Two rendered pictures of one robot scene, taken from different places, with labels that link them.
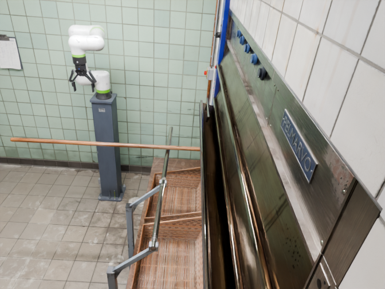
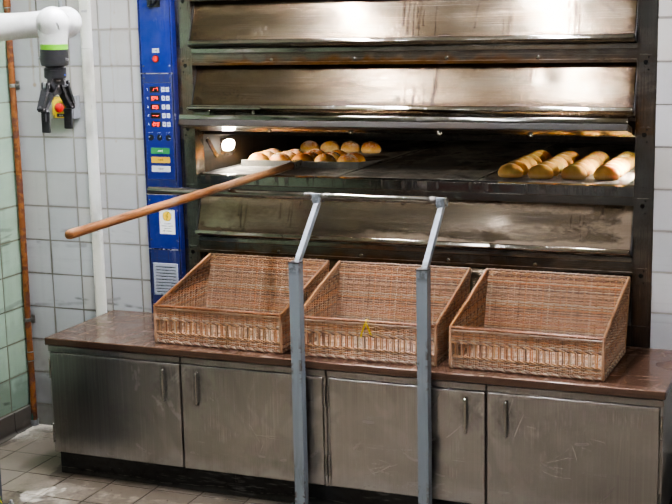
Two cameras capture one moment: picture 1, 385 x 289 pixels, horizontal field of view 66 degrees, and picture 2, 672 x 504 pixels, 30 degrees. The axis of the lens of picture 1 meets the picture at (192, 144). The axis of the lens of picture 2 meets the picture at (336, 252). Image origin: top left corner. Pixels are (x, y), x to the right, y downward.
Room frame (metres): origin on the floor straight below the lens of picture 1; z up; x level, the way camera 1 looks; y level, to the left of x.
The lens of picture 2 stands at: (-0.51, 4.35, 1.79)
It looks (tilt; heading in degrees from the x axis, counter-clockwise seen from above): 10 degrees down; 294
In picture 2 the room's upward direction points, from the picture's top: 1 degrees counter-clockwise
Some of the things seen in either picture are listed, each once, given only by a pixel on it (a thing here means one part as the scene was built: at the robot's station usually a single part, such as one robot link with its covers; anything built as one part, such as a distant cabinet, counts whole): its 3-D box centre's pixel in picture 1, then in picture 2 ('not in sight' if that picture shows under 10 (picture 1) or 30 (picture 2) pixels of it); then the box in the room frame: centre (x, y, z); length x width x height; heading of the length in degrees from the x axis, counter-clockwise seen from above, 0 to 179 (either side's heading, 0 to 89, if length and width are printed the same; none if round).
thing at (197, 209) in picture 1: (178, 196); (243, 300); (1.81, 0.08, 0.72); 0.56 x 0.49 x 0.28; 1
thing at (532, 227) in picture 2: not in sight; (401, 220); (1.25, -0.21, 1.02); 1.79 x 0.11 x 0.19; 2
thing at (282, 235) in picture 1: (242, 106); (399, 19); (1.25, -0.21, 1.80); 1.79 x 0.11 x 0.19; 2
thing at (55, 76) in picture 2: (81, 69); (55, 80); (2.07, 0.86, 1.62); 0.08 x 0.07 x 0.09; 93
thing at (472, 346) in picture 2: not in sight; (541, 321); (0.62, 0.03, 0.72); 0.56 x 0.49 x 0.28; 1
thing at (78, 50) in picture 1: (78, 45); (53, 27); (2.07, 0.85, 1.79); 0.13 x 0.11 x 0.14; 107
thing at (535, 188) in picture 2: not in sight; (402, 184); (1.25, -0.23, 1.16); 1.80 x 0.06 x 0.04; 2
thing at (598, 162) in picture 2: not in sight; (571, 163); (0.68, -0.67, 1.21); 0.61 x 0.48 x 0.06; 92
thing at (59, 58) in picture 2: (79, 59); (53, 58); (2.08, 0.86, 1.69); 0.12 x 0.09 x 0.06; 3
